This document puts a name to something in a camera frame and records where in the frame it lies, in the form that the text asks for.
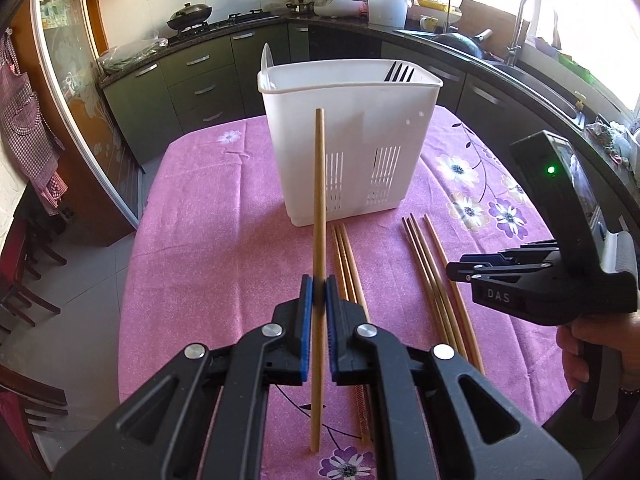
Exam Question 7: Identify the bagged green vegetables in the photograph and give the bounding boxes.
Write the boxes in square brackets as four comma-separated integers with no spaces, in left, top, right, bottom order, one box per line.
[97,37,169,74]

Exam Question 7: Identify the black wok with handle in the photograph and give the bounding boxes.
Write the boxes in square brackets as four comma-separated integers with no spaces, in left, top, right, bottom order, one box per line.
[429,28,494,61]

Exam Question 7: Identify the steel kitchen faucet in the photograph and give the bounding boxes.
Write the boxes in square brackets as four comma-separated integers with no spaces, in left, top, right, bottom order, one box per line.
[504,0,559,67]

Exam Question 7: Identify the white and pink rice cooker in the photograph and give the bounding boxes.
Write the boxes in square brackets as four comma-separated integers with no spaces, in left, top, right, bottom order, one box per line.
[312,0,371,19]

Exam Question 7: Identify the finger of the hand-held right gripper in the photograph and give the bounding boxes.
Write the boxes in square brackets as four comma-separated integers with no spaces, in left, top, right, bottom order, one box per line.
[446,249,567,287]
[459,241,562,264]

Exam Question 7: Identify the pink floral tablecloth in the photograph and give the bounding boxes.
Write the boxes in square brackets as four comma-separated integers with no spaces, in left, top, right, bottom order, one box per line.
[117,105,573,480]

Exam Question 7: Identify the wooden cutting board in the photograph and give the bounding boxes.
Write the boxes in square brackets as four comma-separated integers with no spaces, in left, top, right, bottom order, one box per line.
[457,0,532,57]

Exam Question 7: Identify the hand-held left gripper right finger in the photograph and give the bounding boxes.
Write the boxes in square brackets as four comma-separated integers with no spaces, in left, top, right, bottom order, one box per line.
[324,275,583,480]

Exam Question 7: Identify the red checked apron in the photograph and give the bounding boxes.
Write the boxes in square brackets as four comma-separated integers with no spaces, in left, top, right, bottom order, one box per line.
[0,30,69,217]

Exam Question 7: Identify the person's right hand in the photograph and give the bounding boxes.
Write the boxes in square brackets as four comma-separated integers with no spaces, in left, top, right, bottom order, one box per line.
[556,309,640,393]

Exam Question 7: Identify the wooden chopstick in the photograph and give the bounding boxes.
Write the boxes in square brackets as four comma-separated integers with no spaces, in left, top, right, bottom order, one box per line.
[422,214,487,376]
[401,216,458,351]
[330,224,373,447]
[306,108,328,455]
[339,223,372,313]
[408,213,475,363]

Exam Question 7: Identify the white plastic bucket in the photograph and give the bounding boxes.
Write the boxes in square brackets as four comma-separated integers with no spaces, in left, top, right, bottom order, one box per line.
[362,0,414,29]

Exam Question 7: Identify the black gas stove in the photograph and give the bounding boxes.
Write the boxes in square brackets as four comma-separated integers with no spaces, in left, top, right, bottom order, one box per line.
[167,8,281,43]

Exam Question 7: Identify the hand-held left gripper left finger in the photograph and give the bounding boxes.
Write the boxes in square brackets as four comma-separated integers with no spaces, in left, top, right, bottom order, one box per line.
[52,274,317,480]

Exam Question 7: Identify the black lidded wok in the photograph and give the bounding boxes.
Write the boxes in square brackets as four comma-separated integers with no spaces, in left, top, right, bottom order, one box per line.
[166,2,214,31]

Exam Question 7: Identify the dark wooden chair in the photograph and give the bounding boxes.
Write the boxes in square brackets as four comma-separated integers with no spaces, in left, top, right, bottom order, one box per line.
[0,364,69,477]
[0,202,69,332]

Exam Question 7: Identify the kitchen window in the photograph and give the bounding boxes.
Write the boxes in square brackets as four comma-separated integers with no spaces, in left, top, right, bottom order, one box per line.
[415,0,640,113]

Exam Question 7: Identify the kitchen counter with cabinets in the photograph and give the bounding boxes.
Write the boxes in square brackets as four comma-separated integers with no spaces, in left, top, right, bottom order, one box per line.
[97,7,640,221]

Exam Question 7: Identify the white plastic utensil holder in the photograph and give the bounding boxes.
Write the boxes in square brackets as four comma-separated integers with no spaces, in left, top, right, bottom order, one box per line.
[257,58,444,228]

